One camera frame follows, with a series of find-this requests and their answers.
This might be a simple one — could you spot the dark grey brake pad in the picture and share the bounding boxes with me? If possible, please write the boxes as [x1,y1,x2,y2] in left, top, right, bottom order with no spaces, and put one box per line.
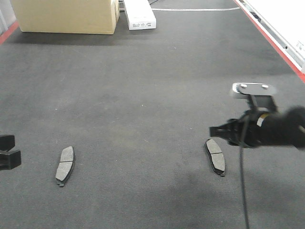
[204,139,225,177]
[55,146,75,187]

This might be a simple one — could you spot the cardboard box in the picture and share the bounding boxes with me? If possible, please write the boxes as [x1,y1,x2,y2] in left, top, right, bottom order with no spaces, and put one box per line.
[11,0,120,34]

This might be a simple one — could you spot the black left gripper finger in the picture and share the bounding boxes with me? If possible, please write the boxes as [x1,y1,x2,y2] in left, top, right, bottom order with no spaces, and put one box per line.
[0,135,15,151]

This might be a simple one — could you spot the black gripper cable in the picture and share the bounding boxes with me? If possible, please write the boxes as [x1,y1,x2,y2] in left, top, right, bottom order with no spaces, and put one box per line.
[238,112,251,229]

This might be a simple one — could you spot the white long box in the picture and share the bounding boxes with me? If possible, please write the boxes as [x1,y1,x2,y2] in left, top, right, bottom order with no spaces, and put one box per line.
[123,0,157,31]

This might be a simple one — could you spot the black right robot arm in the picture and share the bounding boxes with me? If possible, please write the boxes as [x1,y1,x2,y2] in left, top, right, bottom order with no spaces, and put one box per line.
[0,107,305,176]

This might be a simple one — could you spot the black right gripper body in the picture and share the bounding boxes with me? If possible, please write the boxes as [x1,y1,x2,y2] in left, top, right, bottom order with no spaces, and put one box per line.
[227,111,269,148]

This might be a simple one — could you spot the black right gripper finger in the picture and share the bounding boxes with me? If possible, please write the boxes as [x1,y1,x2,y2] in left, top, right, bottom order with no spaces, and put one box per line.
[0,150,21,170]
[209,119,235,139]

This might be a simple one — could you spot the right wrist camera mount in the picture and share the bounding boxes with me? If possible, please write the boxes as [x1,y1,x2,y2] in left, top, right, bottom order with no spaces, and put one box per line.
[229,83,278,114]

